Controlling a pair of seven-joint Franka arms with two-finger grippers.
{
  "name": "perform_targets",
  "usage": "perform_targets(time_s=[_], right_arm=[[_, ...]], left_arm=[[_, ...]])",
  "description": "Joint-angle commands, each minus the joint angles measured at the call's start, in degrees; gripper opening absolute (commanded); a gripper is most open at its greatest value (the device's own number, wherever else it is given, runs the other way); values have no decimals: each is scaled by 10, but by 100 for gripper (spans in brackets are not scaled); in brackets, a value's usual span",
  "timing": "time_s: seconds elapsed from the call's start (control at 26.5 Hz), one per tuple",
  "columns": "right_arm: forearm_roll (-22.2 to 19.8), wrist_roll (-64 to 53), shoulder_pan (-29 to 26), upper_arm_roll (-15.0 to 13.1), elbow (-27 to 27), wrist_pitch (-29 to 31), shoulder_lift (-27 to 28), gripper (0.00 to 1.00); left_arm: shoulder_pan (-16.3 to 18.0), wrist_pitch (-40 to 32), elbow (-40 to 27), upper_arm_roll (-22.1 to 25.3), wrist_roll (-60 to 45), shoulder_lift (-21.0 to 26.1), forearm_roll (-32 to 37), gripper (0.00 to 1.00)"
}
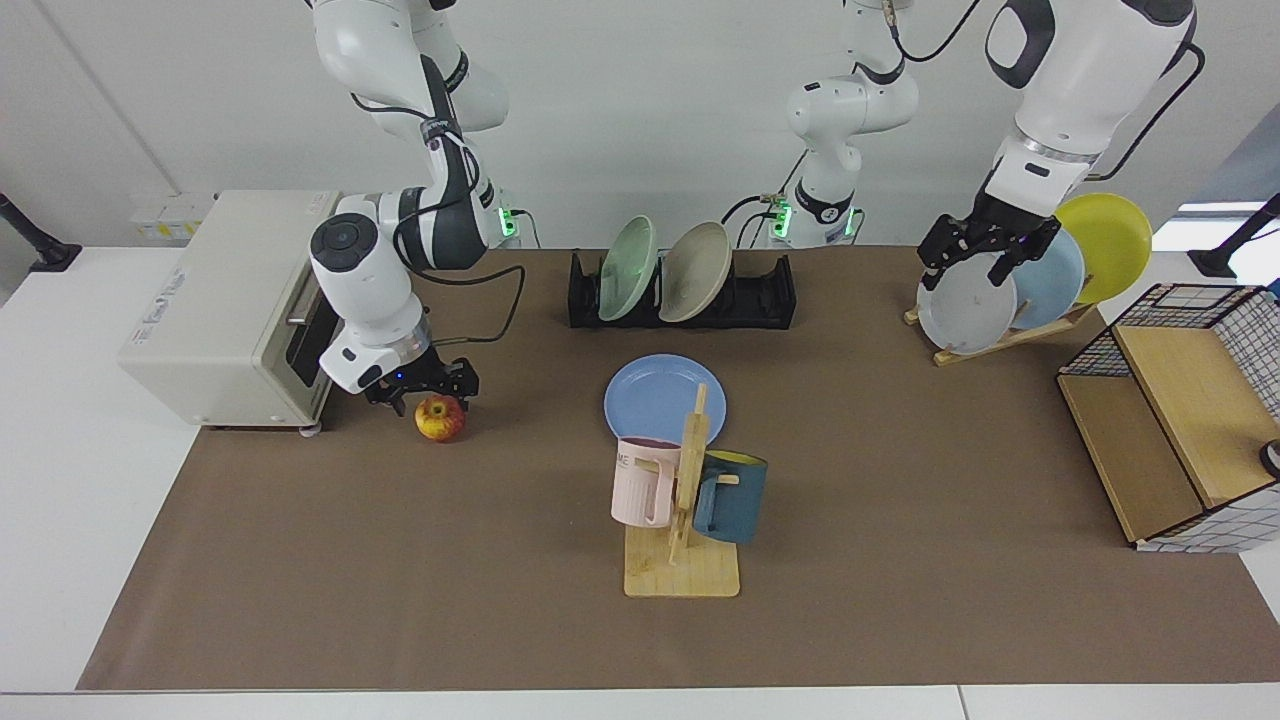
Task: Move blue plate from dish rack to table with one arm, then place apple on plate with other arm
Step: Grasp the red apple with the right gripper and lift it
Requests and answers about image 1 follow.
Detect red yellow apple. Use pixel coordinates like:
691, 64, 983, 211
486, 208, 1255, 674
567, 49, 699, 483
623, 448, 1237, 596
414, 394, 467, 443

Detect pale blue plate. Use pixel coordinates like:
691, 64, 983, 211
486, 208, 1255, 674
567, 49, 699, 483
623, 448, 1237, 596
1008, 225, 1087, 331

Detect light grey plate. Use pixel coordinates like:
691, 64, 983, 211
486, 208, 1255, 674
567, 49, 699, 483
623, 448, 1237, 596
916, 252, 1019, 356

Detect wooden plate rack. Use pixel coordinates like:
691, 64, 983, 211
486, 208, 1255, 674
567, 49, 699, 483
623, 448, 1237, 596
903, 300, 1099, 367

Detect yellow plate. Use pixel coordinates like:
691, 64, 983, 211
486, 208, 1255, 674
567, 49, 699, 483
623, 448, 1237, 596
1053, 192, 1153, 306

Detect black dish rack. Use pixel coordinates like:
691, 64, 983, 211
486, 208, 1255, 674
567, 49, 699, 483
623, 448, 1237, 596
568, 250, 798, 331

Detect green plate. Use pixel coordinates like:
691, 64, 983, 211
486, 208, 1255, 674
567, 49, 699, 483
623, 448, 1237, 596
598, 215, 658, 323

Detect beige plate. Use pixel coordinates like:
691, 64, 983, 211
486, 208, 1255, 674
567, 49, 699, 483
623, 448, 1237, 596
658, 221, 733, 324

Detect pink mug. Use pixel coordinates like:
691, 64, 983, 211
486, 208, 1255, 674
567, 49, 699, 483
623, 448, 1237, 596
611, 436, 683, 528

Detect pale toaster oven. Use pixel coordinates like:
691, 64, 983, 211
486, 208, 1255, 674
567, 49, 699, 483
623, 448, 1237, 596
117, 190, 346, 433

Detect black stand base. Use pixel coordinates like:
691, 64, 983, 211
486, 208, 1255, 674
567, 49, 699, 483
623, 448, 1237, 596
1188, 193, 1280, 279
0, 193, 83, 273

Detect brown table cloth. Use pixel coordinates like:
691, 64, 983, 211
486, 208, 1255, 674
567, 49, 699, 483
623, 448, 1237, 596
76, 245, 1280, 693

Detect wooden cup stand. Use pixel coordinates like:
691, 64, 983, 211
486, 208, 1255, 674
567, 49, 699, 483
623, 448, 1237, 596
624, 383, 741, 599

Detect dark teal mug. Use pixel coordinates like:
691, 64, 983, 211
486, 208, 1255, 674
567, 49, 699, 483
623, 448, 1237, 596
692, 450, 769, 545

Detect white socket boxes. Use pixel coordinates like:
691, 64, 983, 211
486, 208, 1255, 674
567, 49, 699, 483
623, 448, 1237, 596
130, 193, 216, 243

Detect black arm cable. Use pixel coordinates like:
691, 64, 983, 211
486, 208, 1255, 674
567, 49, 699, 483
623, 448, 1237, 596
393, 215, 528, 346

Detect black overhead cable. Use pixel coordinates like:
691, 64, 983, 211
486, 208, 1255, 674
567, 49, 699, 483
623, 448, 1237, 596
885, 0, 986, 63

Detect wire basket with wooden floor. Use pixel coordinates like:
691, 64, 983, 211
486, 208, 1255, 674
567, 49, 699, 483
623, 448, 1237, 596
1057, 283, 1280, 554

